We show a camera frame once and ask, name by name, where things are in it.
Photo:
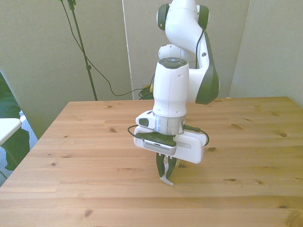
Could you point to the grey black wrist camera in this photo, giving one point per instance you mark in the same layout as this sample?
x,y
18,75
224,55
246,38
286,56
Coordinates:
x,y
161,147

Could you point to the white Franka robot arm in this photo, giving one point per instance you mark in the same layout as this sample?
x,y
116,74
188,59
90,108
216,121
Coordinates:
x,y
171,89

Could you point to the white side table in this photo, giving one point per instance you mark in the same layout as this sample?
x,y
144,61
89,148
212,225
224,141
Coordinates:
x,y
8,127

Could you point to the dark green tripod stand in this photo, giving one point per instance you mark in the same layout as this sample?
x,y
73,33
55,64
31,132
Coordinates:
x,y
81,45

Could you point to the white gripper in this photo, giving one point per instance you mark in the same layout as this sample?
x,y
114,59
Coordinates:
x,y
189,147

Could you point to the white wall panel strip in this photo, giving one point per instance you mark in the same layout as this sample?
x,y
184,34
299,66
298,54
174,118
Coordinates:
x,y
127,47

